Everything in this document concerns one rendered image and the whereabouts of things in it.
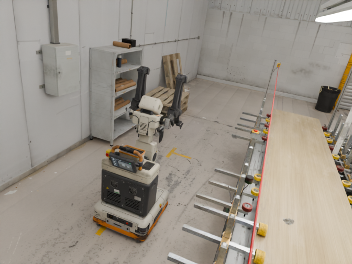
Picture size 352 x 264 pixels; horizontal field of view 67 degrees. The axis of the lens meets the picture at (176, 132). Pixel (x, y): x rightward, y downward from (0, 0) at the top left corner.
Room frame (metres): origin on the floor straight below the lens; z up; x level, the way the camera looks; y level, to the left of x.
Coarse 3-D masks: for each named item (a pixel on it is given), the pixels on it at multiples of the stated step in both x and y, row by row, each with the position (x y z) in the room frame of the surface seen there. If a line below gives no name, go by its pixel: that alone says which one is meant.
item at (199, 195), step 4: (196, 196) 1.79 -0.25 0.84; (200, 196) 1.78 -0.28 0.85; (204, 196) 1.77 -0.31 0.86; (208, 196) 1.78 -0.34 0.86; (208, 200) 1.76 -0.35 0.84; (212, 200) 1.75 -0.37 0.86; (216, 200) 1.75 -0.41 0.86; (220, 200) 1.76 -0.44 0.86; (220, 204) 1.73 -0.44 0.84; (224, 204) 1.72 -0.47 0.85; (228, 204) 1.72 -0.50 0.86; (240, 208) 1.69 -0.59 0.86; (240, 212) 1.68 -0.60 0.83; (244, 212) 1.67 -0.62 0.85
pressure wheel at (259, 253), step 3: (258, 249) 1.19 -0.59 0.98; (255, 252) 1.20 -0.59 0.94; (258, 252) 1.16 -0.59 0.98; (261, 252) 1.16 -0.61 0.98; (264, 252) 1.17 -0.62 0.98; (255, 255) 1.16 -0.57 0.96; (258, 255) 1.15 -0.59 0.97; (261, 255) 1.15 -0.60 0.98; (264, 255) 1.15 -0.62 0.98; (255, 258) 1.14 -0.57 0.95; (258, 258) 1.14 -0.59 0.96; (261, 258) 1.13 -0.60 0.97; (264, 258) 1.13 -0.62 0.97; (255, 261) 1.13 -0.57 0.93; (258, 261) 1.13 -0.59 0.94; (261, 261) 1.12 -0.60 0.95; (264, 261) 1.12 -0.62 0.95
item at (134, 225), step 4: (104, 212) 2.08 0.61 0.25; (108, 212) 2.07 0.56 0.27; (104, 216) 2.08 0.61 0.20; (108, 216) 2.07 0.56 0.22; (112, 216) 2.06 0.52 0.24; (116, 216) 2.04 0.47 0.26; (120, 216) 2.04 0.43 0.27; (112, 220) 2.05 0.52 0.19; (116, 220) 2.04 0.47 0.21; (120, 220) 2.03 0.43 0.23; (124, 220) 2.02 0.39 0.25; (128, 220) 2.00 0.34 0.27; (124, 224) 2.01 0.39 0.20; (128, 224) 2.00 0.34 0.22; (132, 224) 1.99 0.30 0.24; (136, 224) 1.97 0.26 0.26; (136, 228) 1.97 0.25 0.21
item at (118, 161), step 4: (112, 152) 2.17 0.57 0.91; (112, 156) 2.07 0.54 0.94; (116, 156) 2.06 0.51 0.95; (112, 160) 2.10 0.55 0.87; (116, 160) 2.08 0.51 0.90; (120, 160) 2.05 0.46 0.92; (124, 160) 2.03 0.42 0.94; (128, 160) 2.02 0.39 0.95; (132, 160) 2.03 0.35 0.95; (112, 164) 2.14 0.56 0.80; (116, 164) 2.11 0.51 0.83; (120, 164) 2.09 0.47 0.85; (124, 164) 2.06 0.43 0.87; (128, 164) 2.04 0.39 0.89; (132, 164) 2.02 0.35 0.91; (136, 164) 2.06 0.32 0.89; (140, 164) 2.07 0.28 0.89; (120, 168) 2.12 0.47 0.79; (124, 168) 2.09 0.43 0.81; (128, 168) 2.07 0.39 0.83; (132, 168) 2.05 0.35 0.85
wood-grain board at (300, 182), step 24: (288, 120) 3.89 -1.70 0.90; (312, 120) 4.05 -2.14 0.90; (288, 144) 2.99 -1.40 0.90; (312, 144) 3.10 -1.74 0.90; (288, 168) 2.38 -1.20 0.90; (312, 168) 2.45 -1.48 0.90; (336, 168) 2.53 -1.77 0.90; (264, 192) 1.90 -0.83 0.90; (288, 192) 1.95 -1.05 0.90; (312, 192) 2.00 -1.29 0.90; (336, 192) 2.06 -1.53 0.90; (264, 216) 1.59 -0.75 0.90; (288, 216) 1.62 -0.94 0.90; (312, 216) 1.67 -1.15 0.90; (336, 216) 1.71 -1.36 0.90; (264, 240) 1.34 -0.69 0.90; (288, 240) 1.37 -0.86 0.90; (312, 240) 1.41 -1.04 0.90; (336, 240) 1.44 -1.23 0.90
